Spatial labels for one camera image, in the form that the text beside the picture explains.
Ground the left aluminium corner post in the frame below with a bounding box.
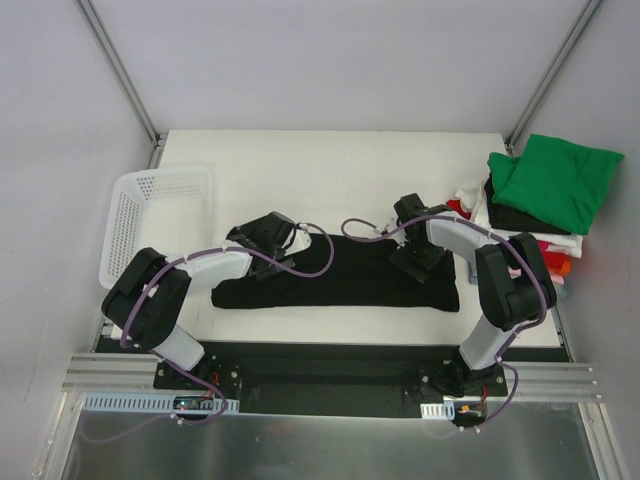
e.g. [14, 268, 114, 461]
[74, 0, 167, 169]

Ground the black folded t-shirt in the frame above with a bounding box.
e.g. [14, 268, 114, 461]
[484, 176, 570, 235]

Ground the slotted cable duct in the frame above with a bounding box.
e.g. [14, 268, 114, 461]
[84, 393, 240, 415]
[420, 401, 456, 421]

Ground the aluminium corner post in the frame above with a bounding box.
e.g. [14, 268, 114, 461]
[503, 0, 606, 156]
[74, 0, 167, 169]

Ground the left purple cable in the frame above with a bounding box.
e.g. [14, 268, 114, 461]
[79, 221, 335, 442]

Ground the white plastic basket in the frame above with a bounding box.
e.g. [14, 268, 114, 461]
[99, 167, 213, 289]

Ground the light blue folded t-shirt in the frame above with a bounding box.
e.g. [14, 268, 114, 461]
[467, 262, 567, 300]

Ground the orange folded t-shirt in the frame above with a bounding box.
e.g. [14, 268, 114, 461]
[549, 257, 571, 277]

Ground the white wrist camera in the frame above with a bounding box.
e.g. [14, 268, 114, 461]
[373, 217, 407, 247]
[286, 223, 312, 255]

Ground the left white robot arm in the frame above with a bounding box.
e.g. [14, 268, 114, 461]
[101, 212, 311, 389]

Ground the left slotted cable duct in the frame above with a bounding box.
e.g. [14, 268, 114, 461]
[84, 393, 240, 415]

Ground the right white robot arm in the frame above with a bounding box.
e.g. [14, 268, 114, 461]
[391, 193, 557, 397]

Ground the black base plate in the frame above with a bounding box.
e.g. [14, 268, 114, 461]
[152, 338, 509, 420]

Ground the right slotted cable duct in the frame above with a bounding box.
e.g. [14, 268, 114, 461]
[420, 401, 456, 421]

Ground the green folded t-shirt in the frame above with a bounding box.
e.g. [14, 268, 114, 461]
[488, 134, 624, 236]

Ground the right aluminium corner post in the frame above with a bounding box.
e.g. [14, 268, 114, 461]
[503, 0, 606, 156]

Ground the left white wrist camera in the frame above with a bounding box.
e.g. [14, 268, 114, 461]
[286, 223, 312, 255]

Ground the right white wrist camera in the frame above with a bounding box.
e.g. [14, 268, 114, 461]
[373, 217, 407, 247]

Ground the aluminium rail frame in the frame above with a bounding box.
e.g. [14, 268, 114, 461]
[62, 299, 601, 401]

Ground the black graphic t-shirt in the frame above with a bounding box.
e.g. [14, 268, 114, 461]
[211, 235, 460, 312]

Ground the white folded t-shirt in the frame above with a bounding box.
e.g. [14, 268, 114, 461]
[454, 182, 584, 258]

